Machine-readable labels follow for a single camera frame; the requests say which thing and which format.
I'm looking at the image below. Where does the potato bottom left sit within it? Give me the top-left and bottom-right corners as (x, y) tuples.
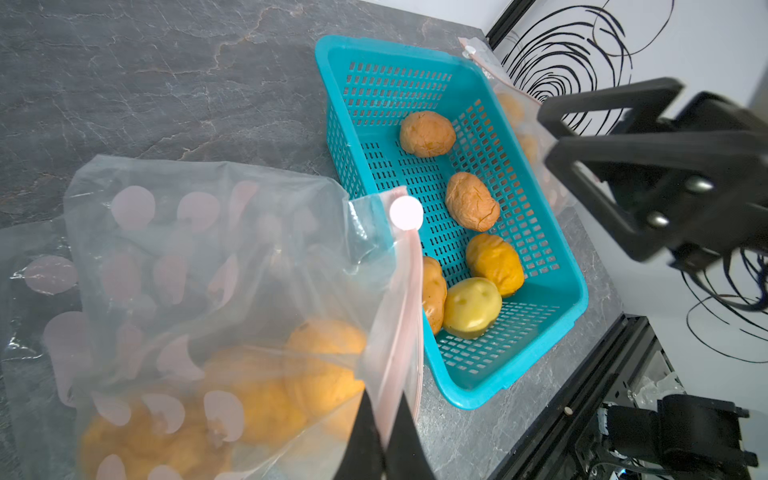
(422, 256), (447, 335)

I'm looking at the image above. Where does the green yellowish potato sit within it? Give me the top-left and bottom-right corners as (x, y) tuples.
(443, 277), (503, 339)

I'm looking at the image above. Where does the potato top right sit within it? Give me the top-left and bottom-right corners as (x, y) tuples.
(399, 111), (456, 158)

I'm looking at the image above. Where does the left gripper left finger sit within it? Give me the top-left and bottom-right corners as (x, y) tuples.
(333, 392), (384, 480)

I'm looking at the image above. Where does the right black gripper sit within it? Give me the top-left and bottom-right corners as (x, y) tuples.
(537, 77), (767, 273)

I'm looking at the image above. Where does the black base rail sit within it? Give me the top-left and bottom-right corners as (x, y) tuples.
(490, 314), (670, 479)

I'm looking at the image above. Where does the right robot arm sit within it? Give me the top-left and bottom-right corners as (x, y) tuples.
(537, 78), (767, 479)

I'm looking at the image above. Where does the potato centre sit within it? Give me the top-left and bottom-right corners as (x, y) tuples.
(198, 346), (308, 448)

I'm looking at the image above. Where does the potato bottom right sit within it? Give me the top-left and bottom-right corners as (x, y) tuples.
(284, 318), (367, 441)

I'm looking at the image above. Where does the potato large middle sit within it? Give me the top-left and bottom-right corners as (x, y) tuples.
(465, 233), (525, 298)

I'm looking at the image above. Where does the teal plastic basket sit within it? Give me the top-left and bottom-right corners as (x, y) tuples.
(315, 35), (588, 410)

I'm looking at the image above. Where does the clear zipper bag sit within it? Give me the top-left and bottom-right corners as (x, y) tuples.
(44, 156), (423, 479)
(1, 218), (80, 479)
(458, 37), (575, 215)

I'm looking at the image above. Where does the potato right middle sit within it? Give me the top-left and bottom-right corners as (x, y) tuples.
(445, 172), (500, 232)

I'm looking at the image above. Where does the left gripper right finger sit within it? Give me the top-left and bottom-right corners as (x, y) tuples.
(384, 395), (436, 480)

